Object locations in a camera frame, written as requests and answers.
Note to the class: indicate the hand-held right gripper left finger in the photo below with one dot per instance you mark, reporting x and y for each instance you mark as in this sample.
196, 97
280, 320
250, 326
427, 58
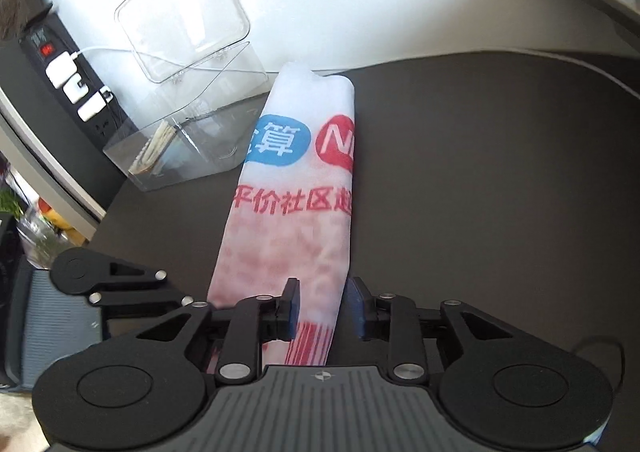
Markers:
290, 312

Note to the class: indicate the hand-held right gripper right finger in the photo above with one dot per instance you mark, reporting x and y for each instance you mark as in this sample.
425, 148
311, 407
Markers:
357, 312

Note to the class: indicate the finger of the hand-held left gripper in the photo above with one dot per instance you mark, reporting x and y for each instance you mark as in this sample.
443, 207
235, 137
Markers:
135, 289

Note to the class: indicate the white red printed shopping bag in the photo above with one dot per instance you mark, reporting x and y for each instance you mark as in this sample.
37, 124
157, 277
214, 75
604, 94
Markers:
295, 232

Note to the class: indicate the orange and yellow object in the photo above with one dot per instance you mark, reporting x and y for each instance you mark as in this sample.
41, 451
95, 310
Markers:
60, 222

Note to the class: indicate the grey mesh office chair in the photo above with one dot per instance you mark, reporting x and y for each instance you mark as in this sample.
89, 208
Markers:
55, 322

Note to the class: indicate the green plant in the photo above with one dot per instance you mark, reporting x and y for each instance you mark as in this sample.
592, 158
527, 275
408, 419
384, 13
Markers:
10, 202

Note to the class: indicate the beige stick bundle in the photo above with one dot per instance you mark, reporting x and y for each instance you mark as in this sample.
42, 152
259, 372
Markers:
152, 150

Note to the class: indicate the black power strip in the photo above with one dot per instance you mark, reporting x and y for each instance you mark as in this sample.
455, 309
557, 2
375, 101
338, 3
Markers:
107, 127

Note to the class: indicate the clear plastic hinged box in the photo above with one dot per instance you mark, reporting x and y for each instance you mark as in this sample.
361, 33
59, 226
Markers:
200, 147

